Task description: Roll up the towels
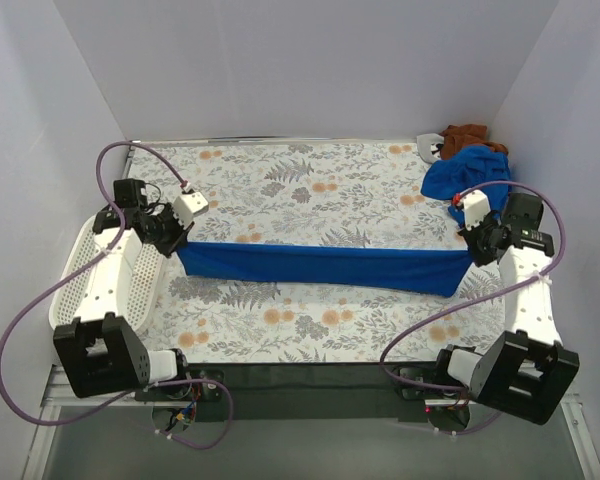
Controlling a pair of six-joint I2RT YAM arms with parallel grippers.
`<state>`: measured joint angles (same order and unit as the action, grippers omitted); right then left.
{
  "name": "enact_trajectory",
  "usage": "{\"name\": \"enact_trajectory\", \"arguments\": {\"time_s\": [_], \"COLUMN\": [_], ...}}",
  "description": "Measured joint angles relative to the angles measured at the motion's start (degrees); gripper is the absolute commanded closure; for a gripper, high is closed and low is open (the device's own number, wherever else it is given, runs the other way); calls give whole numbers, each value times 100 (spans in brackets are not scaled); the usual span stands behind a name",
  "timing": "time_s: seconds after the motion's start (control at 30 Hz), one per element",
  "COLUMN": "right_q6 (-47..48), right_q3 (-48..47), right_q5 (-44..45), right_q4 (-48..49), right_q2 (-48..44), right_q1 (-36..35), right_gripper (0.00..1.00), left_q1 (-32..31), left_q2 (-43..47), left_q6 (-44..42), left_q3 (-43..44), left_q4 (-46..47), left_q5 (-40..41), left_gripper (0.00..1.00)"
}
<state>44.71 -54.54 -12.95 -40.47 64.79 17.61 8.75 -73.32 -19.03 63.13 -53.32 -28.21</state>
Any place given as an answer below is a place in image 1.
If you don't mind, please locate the blue towel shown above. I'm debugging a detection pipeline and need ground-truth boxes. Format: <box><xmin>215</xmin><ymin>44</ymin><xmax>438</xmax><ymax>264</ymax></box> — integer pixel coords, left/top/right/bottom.
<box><xmin>177</xmin><ymin>242</ymin><xmax>472</xmax><ymax>297</ymax></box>
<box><xmin>421</xmin><ymin>145</ymin><xmax>511</xmax><ymax>201</ymax></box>

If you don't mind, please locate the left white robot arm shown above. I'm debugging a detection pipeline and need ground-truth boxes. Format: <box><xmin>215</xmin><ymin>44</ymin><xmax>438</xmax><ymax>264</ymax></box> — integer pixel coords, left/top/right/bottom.
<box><xmin>53</xmin><ymin>179</ymin><xmax>208</xmax><ymax>400</ymax></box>

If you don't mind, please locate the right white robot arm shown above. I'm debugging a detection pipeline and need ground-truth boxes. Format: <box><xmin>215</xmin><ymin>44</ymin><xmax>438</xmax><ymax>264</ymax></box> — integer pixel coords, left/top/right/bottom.
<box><xmin>432</xmin><ymin>190</ymin><xmax>580</xmax><ymax>425</ymax></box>

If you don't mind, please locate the white perforated plastic basket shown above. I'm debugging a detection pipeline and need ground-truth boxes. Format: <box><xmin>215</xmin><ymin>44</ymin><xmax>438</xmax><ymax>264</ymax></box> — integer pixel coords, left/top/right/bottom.
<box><xmin>48</xmin><ymin>216</ymin><xmax>166</xmax><ymax>335</ymax></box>

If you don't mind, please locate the crumpled blue towel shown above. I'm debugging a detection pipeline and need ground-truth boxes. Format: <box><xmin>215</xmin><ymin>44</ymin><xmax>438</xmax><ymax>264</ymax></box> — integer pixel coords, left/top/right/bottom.
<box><xmin>421</xmin><ymin>145</ymin><xmax>511</xmax><ymax>201</ymax></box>

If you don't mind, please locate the brown towel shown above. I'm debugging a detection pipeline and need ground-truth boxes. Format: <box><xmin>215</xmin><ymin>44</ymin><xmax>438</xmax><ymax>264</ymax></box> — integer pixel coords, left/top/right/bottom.
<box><xmin>440</xmin><ymin>124</ymin><xmax>509</xmax><ymax>160</ymax></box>

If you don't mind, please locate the grey cloth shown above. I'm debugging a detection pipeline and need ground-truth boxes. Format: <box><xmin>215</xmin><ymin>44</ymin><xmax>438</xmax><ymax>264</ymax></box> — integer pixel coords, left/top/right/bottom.
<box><xmin>416</xmin><ymin>133</ymin><xmax>444</xmax><ymax>164</ymax></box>

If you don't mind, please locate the floral table mat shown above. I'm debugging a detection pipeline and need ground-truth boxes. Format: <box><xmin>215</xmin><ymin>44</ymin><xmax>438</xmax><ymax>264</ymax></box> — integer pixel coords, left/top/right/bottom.
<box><xmin>128</xmin><ymin>143</ymin><xmax>504</xmax><ymax>363</ymax></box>

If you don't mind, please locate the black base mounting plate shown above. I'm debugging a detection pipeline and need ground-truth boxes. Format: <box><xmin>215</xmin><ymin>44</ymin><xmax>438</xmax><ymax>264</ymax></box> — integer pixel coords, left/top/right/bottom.
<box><xmin>133</xmin><ymin>367</ymin><xmax>494</xmax><ymax>424</ymax></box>

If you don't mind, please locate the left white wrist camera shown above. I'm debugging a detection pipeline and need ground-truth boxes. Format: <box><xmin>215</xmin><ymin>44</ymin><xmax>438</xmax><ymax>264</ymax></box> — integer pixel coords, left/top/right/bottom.
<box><xmin>172</xmin><ymin>192</ymin><xmax>209</xmax><ymax>228</ymax></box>

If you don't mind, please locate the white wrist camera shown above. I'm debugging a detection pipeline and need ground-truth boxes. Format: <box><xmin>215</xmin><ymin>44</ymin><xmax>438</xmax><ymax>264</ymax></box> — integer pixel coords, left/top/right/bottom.
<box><xmin>451</xmin><ymin>190</ymin><xmax>491</xmax><ymax>231</ymax></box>
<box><xmin>172</xmin><ymin>192</ymin><xmax>209</xmax><ymax>228</ymax></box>

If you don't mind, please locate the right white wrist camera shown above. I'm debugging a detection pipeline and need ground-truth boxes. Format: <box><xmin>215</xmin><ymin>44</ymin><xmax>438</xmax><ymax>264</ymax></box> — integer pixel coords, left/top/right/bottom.
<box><xmin>451</xmin><ymin>190</ymin><xmax>491</xmax><ymax>231</ymax></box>

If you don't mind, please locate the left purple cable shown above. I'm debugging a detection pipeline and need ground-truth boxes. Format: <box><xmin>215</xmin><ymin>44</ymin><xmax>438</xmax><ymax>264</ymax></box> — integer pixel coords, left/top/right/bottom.
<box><xmin>0</xmin><ymin>142</ymin><xmax>235</xmax><ymax>450</ymax></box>

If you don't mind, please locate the purple cable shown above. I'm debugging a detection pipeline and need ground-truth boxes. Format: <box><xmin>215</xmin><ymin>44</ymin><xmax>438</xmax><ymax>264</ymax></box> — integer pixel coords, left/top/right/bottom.
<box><xmin>379</xmin><ymin>180</ymin><xmax>567</xmax><ymax>437</ymax></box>
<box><xmin>0</xmin><ymin>142</ymin><xmax>235</xmax><ymax>450</ymax></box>

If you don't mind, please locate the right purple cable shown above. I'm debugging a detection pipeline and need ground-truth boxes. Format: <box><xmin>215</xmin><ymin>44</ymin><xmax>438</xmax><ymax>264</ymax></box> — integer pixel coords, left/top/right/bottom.
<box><xmin>379</xmin><ymin>180</ymin><xmax>567</xmax><ymax>437</ymax></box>

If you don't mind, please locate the aluminium frame rail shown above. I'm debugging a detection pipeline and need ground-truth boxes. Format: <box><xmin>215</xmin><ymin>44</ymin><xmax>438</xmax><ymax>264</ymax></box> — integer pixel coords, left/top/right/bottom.
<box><xmin>42</xmin><ymin>365</ymin><xmax>582</xmax><ymax>406</ymax></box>

